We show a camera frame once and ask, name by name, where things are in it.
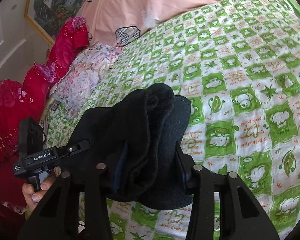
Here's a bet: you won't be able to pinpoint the person's left hand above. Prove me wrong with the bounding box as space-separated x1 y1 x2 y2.
22 176 56 213

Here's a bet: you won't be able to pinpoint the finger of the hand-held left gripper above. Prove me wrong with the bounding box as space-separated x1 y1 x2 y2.
55 140 90 161

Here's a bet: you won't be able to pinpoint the black pants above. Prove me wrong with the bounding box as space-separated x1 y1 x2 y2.
64 83 193 211

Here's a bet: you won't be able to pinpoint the red floral quilt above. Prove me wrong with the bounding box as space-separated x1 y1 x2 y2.
0 17 89 230

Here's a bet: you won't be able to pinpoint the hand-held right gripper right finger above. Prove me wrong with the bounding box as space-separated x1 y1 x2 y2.
174 142 280 240

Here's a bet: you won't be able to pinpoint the green printed bedsheet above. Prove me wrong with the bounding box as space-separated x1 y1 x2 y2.
40 0 300 240

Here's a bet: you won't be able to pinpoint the pale floral pillow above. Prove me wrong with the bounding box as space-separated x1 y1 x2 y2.
49 42 123 113

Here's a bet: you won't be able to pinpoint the pink heart print quilt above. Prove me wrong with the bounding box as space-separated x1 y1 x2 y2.
76 0 288 48

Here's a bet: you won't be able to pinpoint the plain green cloth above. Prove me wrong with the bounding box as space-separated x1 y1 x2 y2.
280 0 300 22

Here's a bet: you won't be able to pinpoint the framed landscape picture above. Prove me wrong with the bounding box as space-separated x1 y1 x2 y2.
24 0 108 47

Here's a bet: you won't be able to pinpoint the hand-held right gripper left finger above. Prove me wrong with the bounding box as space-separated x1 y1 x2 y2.
17 142 130 240

